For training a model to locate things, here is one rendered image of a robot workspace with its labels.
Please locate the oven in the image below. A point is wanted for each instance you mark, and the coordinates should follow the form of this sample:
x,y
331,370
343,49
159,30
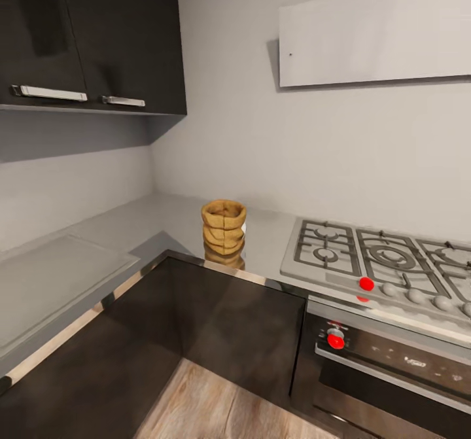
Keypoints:
x,y
371,380

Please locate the range hood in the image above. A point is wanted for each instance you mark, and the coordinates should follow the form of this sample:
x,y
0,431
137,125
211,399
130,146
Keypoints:
x,y
327,41

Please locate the cabinet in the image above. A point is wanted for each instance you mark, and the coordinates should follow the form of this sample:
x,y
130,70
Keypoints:
x,y
92,56

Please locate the burner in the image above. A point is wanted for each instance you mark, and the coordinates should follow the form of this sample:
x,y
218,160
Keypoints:
x,y
429,275

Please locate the popcorn bag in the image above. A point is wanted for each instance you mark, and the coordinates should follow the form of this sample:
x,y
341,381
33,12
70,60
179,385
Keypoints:
x,y
224,225

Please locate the drop in sink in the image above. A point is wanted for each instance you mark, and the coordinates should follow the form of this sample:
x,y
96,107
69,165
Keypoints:
x,y
40,285

